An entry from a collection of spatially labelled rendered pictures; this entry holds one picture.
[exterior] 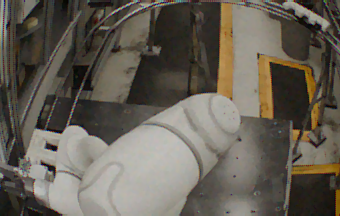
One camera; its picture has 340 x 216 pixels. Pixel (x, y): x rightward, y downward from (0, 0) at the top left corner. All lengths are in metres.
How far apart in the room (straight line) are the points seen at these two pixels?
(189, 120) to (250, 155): 1.28
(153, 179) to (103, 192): 0.08
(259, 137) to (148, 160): 1.45
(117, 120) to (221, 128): 1.43
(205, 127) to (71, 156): 0.59
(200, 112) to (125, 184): 0.18
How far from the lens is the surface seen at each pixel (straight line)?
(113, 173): 0.84
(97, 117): 2.35
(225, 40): 4.29
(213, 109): 0.93
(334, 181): 3.15
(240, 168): 2.14
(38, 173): 1.71
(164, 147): 0.88
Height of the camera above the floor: 2.07
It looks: 35 degrees down
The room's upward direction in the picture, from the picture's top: 3 degrees clockwise
